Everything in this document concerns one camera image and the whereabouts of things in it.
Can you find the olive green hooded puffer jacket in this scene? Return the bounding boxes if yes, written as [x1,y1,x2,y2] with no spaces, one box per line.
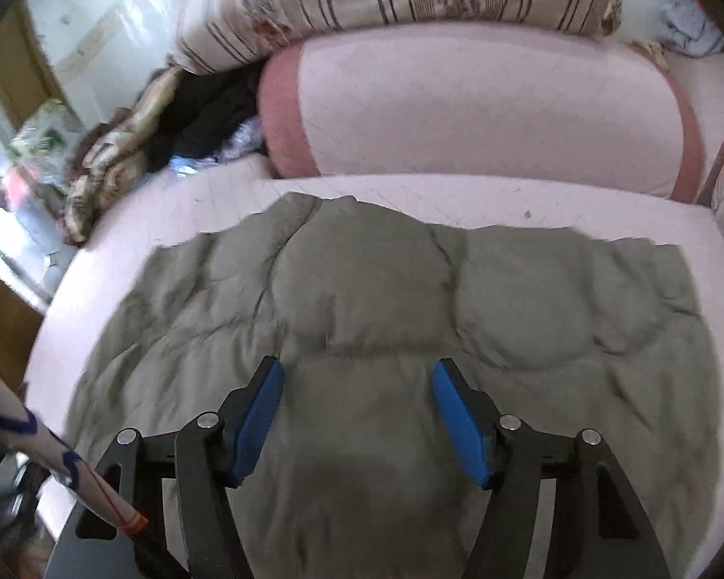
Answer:
[66,193,721,578]

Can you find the black clothes pile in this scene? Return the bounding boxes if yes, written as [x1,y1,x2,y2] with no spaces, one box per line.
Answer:
[146,60,265,171]

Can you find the brown beige patterned blanket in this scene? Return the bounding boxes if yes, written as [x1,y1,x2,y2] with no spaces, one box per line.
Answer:
[62,66,184,247]

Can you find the pink rolled quilt back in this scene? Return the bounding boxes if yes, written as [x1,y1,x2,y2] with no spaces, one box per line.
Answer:
[257,22,705,203]

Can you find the pink rolled quilt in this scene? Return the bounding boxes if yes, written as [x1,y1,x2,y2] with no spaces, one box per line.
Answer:
[630,39,724,207]
[257,22,705,203]

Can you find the floral printed bag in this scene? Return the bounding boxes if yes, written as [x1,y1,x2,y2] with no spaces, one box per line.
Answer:
[9,98,87,193]

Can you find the pink rolled quilt right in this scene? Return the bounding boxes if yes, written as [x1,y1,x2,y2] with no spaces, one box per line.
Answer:
[630,39,724,207]

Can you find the grey-blue garment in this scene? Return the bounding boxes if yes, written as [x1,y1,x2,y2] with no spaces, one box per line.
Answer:
[659,0,724,57]

